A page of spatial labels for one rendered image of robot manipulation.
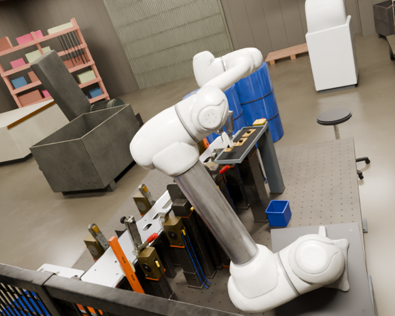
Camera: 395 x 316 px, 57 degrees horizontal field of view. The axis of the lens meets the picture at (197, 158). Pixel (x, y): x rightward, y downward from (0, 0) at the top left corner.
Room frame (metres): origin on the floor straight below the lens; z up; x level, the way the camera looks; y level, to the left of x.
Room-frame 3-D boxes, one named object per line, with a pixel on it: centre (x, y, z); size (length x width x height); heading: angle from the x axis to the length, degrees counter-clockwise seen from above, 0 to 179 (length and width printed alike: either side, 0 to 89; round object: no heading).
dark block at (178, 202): (1.38, 0.14, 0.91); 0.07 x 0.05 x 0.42; 53
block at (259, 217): (1.67, -0.23, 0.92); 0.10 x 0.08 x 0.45; 143
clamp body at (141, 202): (1.76, 0.36, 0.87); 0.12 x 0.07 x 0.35; 53
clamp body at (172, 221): (1.33, 0.18, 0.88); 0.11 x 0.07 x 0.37; 53
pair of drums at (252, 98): (4.14, -0.61, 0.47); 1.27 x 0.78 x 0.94; 143
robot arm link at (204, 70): (1.58, -0.17, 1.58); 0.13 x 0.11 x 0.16; 82
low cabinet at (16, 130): (8.63, 3.92, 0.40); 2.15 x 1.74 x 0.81; 63
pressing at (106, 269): (1.71, 0.17, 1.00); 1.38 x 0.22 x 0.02; 143
